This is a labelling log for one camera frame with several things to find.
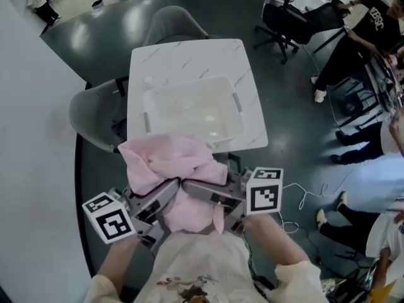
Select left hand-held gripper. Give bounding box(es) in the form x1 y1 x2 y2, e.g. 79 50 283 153
81 178 184 251

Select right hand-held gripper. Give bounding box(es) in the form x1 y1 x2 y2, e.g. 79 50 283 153
182 165 284 233

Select pink clothes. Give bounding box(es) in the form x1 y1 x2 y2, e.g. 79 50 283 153
117 132 229 235

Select white translucent plastic bin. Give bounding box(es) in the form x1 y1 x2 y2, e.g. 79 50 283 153
141 76 246 145

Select person's left forearm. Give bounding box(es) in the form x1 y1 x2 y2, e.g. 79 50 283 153
94 234 141 283

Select person's right forearm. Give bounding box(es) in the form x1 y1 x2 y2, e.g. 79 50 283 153
242 213 312 268

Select person's cream printed shirt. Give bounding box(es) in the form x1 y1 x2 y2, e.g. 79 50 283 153
83 229 329 303

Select grey chair black legs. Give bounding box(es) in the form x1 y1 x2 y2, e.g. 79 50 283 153
68 79 130 154
142 5 211 47

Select white marble table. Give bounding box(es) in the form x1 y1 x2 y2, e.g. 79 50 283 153
126 38 269 154

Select black office chair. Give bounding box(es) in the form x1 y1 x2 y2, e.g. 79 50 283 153
253 3 312 65

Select black mesh chair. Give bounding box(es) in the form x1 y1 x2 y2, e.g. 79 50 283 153
302 1 345 53

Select cluttered black desk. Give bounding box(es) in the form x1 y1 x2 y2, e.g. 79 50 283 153
362 42 404 113

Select white cable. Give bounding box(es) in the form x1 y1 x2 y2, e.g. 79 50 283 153
282 182 329 235

